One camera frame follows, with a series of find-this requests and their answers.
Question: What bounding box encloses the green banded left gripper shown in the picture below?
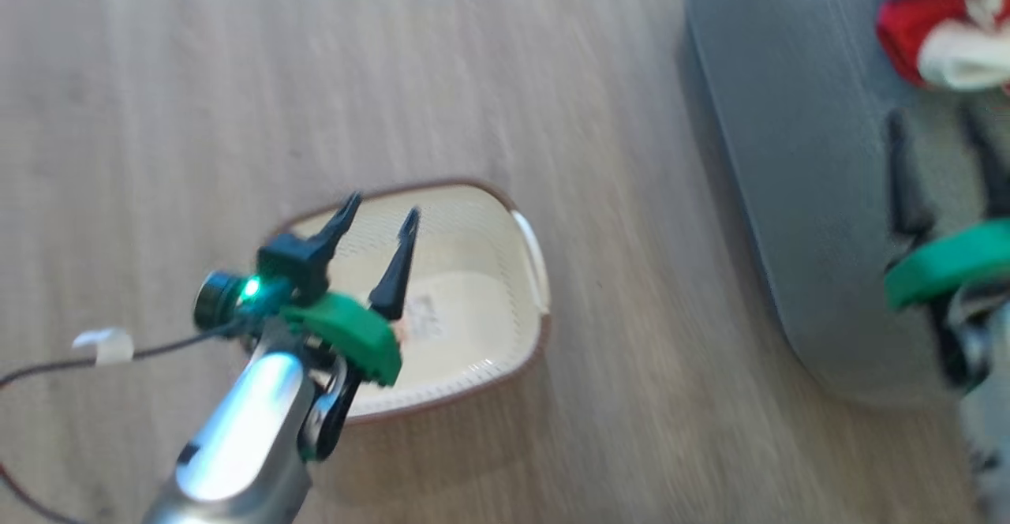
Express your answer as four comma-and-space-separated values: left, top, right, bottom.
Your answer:
280, 191, 422, 463

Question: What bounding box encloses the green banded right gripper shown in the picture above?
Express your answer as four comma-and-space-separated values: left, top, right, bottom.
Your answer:
884, 106, 1010, 392

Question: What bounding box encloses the red white cloth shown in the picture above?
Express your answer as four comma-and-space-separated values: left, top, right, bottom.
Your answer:
876, 0, 1010, 92

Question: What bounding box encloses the white basket label sticker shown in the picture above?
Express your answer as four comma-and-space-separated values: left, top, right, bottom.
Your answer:
402, 295, 444, 343

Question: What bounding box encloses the cream woven laundry basket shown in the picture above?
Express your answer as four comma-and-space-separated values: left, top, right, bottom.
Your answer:
268, 178, 552, 426

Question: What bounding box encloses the white cable tag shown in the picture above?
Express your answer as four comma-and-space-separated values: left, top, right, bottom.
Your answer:
71, 328, 135, 366

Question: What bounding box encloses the thin black cable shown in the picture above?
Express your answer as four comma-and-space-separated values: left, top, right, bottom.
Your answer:
0, 320, 247, 524

